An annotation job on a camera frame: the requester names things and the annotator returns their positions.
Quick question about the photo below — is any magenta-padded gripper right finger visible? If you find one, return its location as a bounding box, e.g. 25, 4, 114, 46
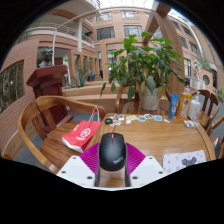
124, 142, 166, 188

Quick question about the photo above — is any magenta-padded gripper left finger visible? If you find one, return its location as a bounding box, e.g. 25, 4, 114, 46
56, 142, 101, 188

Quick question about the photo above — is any black computer mouse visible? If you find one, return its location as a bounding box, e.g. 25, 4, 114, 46
98, 132, 128, 172

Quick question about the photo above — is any white and grey mouse pad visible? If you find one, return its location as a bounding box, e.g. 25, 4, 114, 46
162, 149, 208, 177

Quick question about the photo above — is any red and white bag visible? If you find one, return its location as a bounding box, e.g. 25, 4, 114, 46
61, 106, 102, 154

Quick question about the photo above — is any clear wrapped packet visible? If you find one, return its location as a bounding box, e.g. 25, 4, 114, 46
183, 119, 198, 128

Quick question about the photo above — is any yellow liquid bottle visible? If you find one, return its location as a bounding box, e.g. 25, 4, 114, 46
176, 87, 193, 121

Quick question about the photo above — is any dark red wooden lectern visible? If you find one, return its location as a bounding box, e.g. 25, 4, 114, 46
26, 64, 74, 134

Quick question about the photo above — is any spiky green plant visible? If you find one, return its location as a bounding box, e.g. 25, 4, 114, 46
74, 63, 91, 88

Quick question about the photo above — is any leafy plant in white pot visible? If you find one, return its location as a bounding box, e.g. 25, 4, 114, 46
100, 31, 186, 111

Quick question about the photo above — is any dark bust statue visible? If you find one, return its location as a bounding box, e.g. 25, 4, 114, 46
38, 46, 54, 68

